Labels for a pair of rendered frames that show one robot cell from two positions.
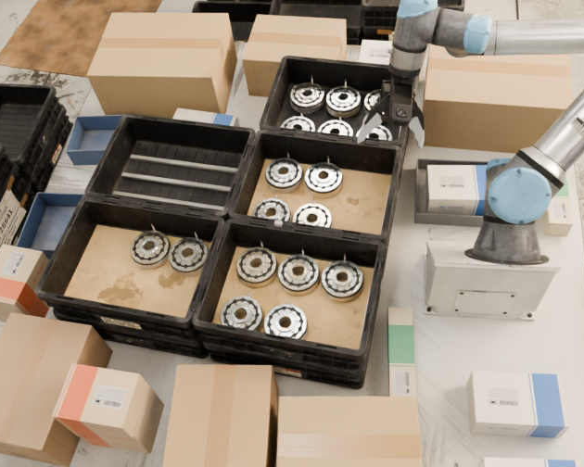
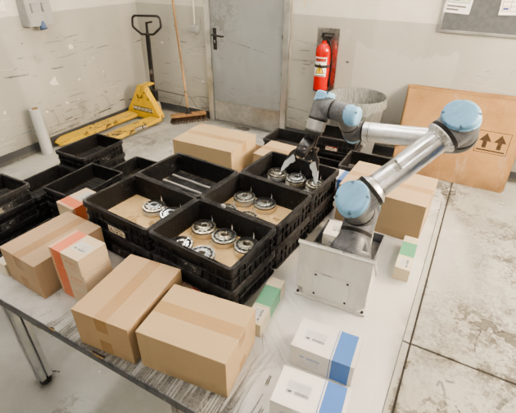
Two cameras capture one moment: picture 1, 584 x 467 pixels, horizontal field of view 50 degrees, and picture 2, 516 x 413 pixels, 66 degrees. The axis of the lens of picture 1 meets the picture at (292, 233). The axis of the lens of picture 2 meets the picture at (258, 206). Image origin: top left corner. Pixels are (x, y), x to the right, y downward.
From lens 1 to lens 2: 73 cm
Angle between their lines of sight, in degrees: 26
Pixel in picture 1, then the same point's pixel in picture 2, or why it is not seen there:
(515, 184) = (350, 188)
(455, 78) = not seen: hidden behind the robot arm
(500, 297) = (340, 285)
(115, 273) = (129, 214)
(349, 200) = (273, 218)
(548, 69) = (419, 188)
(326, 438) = (187, 310)
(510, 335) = (344, 319)
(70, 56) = not seen: hidden behind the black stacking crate
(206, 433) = (122, 287)
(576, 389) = (375, 363)
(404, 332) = (273, 290)
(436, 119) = not seen: hidden behind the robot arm
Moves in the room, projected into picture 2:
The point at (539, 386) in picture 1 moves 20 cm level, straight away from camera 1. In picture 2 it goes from (343, 339) to (391, 317)
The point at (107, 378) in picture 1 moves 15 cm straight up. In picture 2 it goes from (88, 240) to (78, 205)
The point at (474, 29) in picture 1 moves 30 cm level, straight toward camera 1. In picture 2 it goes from (349, 109) to (307, 133)
